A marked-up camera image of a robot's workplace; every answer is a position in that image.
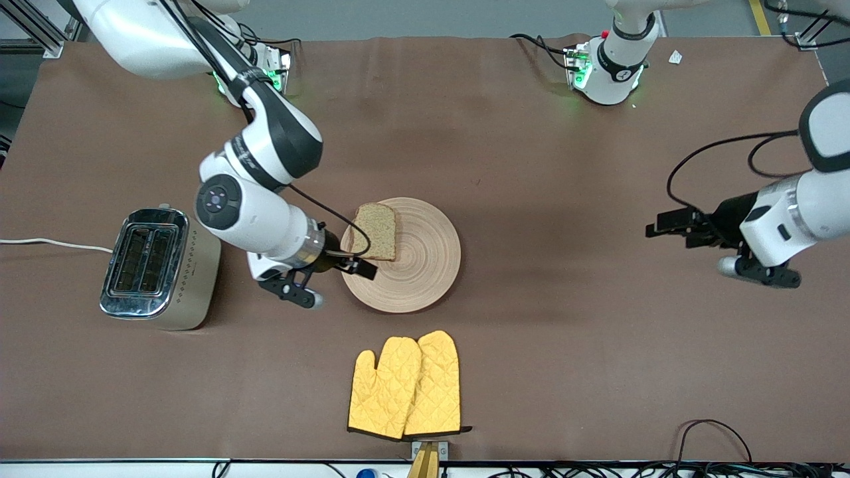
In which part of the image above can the small metal bracket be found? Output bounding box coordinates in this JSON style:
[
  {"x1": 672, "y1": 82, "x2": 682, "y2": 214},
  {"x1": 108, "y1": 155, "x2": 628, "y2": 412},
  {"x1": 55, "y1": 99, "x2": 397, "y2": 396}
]
[{"x1": 411, "y1": 440, "x2": 450, "y2": 461}]

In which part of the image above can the brown table cover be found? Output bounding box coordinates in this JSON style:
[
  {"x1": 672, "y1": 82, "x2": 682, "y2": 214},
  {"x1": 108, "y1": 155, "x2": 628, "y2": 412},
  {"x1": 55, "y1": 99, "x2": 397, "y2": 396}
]
[{"x1": 0, "y1": 35, "x2": 850, "y2": 462}]

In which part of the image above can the yellow quilted oven mitt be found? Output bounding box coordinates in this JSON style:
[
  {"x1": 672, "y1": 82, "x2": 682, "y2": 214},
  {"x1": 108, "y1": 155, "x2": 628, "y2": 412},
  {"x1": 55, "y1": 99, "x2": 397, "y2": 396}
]
[
  {"x1": 348, "y1": 337, "x2": 423, "y2": 441},
  {"x1": 404, "y1": 330, "x2": 473, "y2": 437}
]

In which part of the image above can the yellow floor tape strip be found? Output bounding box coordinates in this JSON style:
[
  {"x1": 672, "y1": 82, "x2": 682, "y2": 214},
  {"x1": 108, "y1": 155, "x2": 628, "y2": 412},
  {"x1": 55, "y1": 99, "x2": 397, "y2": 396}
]
[{"x1": 748, "y1": 0, "x2": 773, "y2": 37}]

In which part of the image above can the green lit connector board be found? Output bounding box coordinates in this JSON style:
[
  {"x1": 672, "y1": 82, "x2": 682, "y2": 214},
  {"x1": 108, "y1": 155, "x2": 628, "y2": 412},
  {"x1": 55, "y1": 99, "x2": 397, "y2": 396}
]
[
  {"x1": 264, "y1": 45, "x2": 294, "y2": 95},
  {"x1": 564, "y1": 43, "x2": 592, "y2": 92}
]

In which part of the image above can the round wooden plate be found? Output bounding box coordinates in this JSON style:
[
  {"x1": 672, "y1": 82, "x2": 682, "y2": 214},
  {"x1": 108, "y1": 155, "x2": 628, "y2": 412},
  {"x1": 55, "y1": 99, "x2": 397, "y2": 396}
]
[{"x1": 339, "y1": 197, "x2": 462, "y2": 314}]

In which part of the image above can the black cable bundle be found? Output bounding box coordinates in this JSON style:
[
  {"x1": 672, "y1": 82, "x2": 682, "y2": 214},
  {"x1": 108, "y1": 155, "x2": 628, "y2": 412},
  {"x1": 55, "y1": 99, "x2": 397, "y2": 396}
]
[{"x1": 488, "y1": 461, "x2": 850, "y2": 478}]

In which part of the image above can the aluminium frame profile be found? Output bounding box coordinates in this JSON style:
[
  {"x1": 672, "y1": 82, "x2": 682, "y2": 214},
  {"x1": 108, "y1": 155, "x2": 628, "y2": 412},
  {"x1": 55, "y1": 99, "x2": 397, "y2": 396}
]
[{"x1": 0, "y1": 0, "x2": 87, "y2": 59}]

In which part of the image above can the black base cable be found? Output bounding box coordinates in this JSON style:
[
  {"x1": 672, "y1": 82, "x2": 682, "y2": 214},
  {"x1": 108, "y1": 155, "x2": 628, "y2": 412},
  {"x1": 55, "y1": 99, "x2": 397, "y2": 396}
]
[{"x1": 509, "y1": 33, "x2": 573, "y2": 71}]

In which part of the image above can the white toaster power cable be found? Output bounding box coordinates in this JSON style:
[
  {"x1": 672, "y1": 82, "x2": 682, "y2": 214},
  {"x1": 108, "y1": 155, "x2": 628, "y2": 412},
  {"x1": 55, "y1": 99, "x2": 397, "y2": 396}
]
[{"x1": 0, "y1": 238, "x2": 115, "y2": 254}]

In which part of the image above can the black looped cable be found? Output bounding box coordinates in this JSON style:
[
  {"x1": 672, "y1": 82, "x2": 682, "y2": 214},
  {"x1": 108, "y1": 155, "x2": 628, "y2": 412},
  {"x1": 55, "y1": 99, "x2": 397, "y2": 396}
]
[{"x1": 675, "y1": 419, "x2": 754, "y2": 465}]

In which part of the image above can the beige chrome toaster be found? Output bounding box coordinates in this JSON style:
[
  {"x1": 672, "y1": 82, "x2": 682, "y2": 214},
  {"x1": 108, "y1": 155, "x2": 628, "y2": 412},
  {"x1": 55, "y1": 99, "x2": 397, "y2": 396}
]
[{"x1": 100, "y1": 204, "x2": 222, "y2": 331}]

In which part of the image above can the brown toast slice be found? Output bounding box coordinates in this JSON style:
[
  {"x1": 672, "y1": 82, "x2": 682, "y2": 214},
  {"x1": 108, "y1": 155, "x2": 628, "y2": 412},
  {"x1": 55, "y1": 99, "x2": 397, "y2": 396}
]
[{"x1": 351, "y1": 202, "x2": 398, "y2": 262}]

